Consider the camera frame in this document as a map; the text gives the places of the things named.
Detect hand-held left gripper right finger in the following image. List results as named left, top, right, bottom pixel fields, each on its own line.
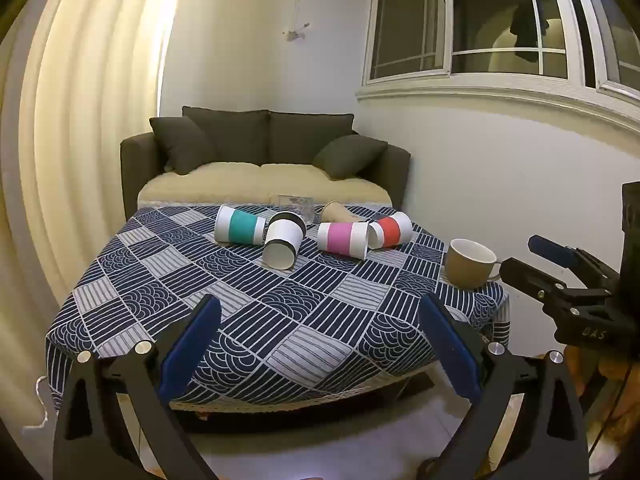
left=418, top=293, right=591, bottom=480

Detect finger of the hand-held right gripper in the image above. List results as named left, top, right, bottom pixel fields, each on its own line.
left=499, top=257, right=609, bottom=312
left=528, top=234, right=622, bottom=291

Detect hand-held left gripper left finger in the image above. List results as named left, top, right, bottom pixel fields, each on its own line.
left=52, top=294, right=223, bottom=480

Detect red banded white cup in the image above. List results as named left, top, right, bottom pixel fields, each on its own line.
left=367, top=211, right=414, bottom=250

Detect teal banded white cup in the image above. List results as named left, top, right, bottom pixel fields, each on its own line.
left=214, top=204, right=268, bottom=246

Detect black banded white cup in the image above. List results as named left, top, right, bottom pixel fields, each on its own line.
left=263, top=211, right=307, bottom=271

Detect pink banded white cup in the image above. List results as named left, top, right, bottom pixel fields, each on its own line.
left=317, top=221, right=371, bottom=260

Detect brown paper cup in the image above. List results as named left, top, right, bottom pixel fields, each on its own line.
left=320, top=201, right=368, bottom=223

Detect tan ceramic mug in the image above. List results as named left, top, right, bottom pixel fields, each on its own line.
left=444, top=238, right=502, bottom=289

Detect navy patterned tablecloth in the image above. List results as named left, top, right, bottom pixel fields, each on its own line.
left=45, top=204, right=511, bottom=411

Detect cream fleece seat cover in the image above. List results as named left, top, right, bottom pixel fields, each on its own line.
left=137, top=161, right=393, bottom=208

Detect white framed window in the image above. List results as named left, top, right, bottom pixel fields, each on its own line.
left=355, top=0, right=640, bottom=131

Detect clear glass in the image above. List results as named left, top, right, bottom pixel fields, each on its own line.
left=278, top=194, right=317, bottom=224

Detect dark olive sofa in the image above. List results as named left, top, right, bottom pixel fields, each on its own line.
left=120, top=106, right=412, bottom=209

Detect dark olive throw pillow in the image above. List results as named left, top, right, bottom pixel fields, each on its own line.
left=313, top=134, right=389, bottom=179
left=149, top=116, right=217, bottom=175

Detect dark olive sofa back cushion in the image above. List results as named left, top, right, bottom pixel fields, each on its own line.
left=268, top=111, right=356, bottom=166
left=182, top=106, right=271, bottom=165

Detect cream curtain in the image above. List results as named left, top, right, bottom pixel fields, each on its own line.
left=0, top=0, right=187, bottom=366

